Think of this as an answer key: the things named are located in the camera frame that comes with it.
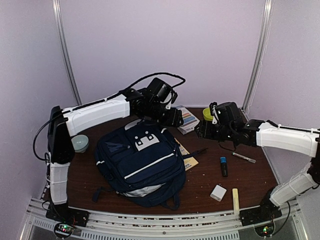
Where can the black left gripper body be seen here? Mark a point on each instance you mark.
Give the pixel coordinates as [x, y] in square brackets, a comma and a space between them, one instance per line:
[158, 116]

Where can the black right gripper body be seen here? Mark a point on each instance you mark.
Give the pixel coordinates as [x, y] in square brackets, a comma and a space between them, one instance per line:
[224, 133]

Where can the blue striped reader book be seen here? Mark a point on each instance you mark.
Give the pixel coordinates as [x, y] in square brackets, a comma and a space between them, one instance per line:
[190, 121]

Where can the yellow pink spine paperback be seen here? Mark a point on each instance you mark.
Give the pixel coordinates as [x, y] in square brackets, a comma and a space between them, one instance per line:
[188, 158]

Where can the navy blue student backpack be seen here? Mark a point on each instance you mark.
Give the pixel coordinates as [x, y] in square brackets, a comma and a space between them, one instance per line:
[142, 162]

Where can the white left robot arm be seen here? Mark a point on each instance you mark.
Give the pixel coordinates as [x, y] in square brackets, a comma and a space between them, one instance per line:
[66, 123]

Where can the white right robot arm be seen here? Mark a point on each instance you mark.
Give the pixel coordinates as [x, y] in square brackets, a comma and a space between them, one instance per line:
[268, 134]

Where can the lime green plastic bowl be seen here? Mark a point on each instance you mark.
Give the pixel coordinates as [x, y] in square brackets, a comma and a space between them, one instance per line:
[207, 114]

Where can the blue black highlighter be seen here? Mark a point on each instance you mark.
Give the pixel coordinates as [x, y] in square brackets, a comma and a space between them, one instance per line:
[224, 166]

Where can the grey marker pen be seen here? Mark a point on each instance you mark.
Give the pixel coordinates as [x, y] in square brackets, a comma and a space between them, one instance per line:
[243, 157]

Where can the pale yellow highlighter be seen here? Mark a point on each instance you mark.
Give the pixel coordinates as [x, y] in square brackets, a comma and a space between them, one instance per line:
[235, 199]

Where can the white charger box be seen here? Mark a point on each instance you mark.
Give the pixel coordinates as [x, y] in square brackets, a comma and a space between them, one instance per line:
[218, 193]

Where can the pale green ceramic bowl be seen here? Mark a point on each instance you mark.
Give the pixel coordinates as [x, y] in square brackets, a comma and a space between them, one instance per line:
[80, 143]

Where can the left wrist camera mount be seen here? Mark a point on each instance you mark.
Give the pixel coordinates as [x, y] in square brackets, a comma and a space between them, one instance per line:
[171, 98]

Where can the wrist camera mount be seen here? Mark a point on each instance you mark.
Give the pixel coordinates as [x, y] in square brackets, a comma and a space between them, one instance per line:
[212, 108]
[171, 98]

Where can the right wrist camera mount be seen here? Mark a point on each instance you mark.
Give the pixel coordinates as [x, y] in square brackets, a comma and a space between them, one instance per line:
[212, 108]

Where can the right aluminium corner post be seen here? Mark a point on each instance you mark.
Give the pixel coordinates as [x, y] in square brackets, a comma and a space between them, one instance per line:
[261, 48]

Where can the aluminium corner post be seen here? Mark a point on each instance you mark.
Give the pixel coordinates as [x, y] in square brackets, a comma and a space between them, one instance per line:
[65, 52]
[261, 48]

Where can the left aluminium corner post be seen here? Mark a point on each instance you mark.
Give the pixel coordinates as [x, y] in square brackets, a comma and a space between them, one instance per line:
[65, 52]

